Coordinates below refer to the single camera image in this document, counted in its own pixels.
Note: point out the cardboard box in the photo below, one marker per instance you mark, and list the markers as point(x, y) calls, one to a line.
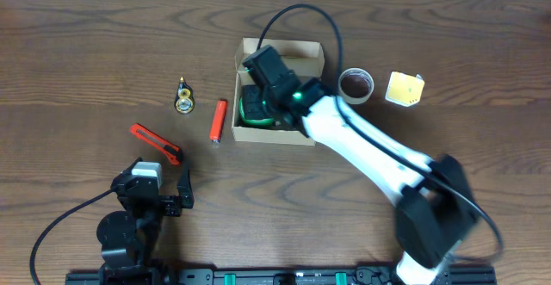
point(305, 58)

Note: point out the red utility knife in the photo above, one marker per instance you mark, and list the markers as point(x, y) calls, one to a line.
point(173, 153)

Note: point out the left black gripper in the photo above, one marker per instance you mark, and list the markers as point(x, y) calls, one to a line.
point(172, 205)

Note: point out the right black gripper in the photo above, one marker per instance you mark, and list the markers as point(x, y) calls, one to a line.
point(250, 93)

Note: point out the yellow sticky note pad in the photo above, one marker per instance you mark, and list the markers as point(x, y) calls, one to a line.
point(403, 89)

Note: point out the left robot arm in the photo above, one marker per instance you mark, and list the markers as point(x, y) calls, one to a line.
point(128, 237)

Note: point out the white tape roll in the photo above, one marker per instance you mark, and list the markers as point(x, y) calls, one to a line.
point(355, 86)

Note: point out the black yellow correction tape dispenser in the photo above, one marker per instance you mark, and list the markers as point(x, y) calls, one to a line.
point(184, 101)

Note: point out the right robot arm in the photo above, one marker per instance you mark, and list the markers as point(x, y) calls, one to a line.
point(432, 200)

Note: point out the green tape roll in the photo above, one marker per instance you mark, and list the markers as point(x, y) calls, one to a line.
point(263, 123)

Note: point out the red lighter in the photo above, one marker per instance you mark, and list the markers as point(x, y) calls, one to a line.
point(218, 120)

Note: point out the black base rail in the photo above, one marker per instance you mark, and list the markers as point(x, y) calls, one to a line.
point(367, 275)

